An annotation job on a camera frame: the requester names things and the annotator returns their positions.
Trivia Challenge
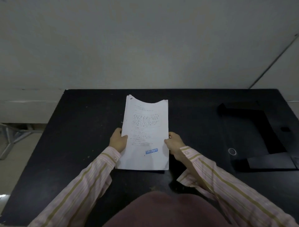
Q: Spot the black document tray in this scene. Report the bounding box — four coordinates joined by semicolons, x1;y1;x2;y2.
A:
217;101;299;171

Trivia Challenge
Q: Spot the stack of white printed papers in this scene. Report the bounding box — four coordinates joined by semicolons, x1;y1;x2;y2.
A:
116;94;169;171

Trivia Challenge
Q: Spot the person's right forearm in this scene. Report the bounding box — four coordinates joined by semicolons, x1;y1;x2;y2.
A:
177;146;299;227

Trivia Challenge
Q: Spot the person's left forearm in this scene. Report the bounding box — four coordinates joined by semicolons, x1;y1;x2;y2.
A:
28;146;121;227

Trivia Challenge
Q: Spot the maroon skirt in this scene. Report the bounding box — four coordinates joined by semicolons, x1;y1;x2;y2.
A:
102;191;230;227

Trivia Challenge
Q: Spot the grey metal frame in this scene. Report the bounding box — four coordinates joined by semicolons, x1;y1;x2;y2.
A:
0;123;43;160

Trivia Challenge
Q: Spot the person's right hand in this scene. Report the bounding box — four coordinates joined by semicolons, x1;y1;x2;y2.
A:
164;132;186;162

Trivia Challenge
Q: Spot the dark wall cable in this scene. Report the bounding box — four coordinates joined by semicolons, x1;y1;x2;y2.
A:
248;34;299;89

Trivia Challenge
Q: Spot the person's left hand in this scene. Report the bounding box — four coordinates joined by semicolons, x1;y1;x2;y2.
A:
109;128;128;153

